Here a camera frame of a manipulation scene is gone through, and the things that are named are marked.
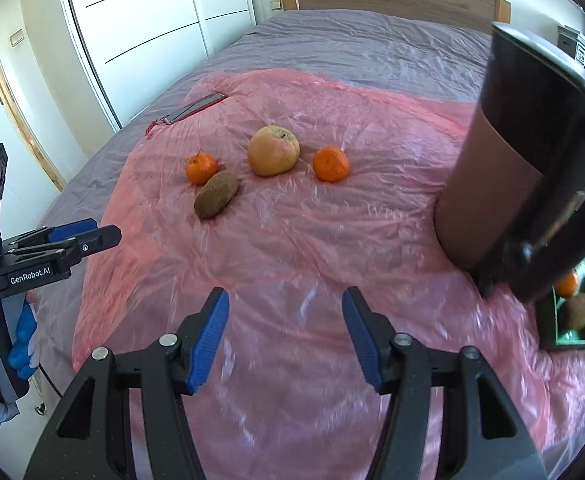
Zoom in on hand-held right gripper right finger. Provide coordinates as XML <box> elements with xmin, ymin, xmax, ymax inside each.
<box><xmin>341</xmin><ymin>286</ymin><xmax>548</xmax><ymax>480</ymax></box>

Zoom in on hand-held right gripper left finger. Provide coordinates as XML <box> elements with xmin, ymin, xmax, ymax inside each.
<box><xmin>22</xmin><ymin>287</ymin><xmax>230</xmax><ymax>480</ymax></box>

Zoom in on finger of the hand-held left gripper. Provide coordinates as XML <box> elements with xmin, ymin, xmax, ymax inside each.
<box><xmin>10</xmin><ymin>225</ymin><xmax>122</xmax><ymax>273</ymax></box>
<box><xmin>5</xmin><ymin>218</ymin><xmax>98</xmax><ymax>252</ymax></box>

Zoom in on green tray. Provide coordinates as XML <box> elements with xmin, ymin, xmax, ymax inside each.
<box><xmin>540</xmin><ymin>255</ymin><xmax>585</xmax><ymax>352</ymax></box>

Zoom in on orange tangerine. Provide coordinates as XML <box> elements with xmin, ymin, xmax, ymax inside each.
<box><xmin>555</xmin><ymin>269</ymin><xmax>579</xmax><ymax>299</ymax></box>
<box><xmin>313</xmin><ymin>145</ymin><xmax>350</xmax><ymax>183</ymax></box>
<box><xmin>185</xmin><ymin>152</ymin><xmax>218</xmax><ymax>186</ymax></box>

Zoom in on brown kiwi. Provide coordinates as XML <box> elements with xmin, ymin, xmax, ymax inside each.
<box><xmin>194</xmin><ymin>170</ymin><xmax>239</xmax><ymax>220</ymax></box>
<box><xmin>559</xmin><ymin>293</ymin><xmax>585</xmax><ymax>331</ymax></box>

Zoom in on person's left hand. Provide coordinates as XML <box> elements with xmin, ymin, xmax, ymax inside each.
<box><xmin>0</xmin><ymin>292</ymin><xmax>43</xmax><ymax>461</ymax></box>

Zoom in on pink plastic sheet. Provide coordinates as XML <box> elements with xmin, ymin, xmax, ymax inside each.
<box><xmin>70</xmin><ymin>69</ymin><xmax>585</xmax><ymax>480</ymax></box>

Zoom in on white door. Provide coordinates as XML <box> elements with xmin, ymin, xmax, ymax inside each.
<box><xmin>0</xmin><ymin>0</ymin><xmax>118</xmax><ymax>191</ymax></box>

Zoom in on yellow-red apple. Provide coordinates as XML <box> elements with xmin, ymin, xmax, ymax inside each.
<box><xmin>247</xmin><ymin>125</ymin><xmax>301</xmax><ymax>177</ymax></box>

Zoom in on white wardrobe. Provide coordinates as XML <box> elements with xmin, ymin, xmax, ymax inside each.
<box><xmin>62</xmin><ymin>0</ymin><xmax>298</xmax><ymax>131</ymax></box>

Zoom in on purple bed cover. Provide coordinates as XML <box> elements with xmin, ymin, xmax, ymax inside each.
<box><xmin>27</xmin><ymin>7</ymin><xmax>585</xmax><ymax>361</ymax></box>

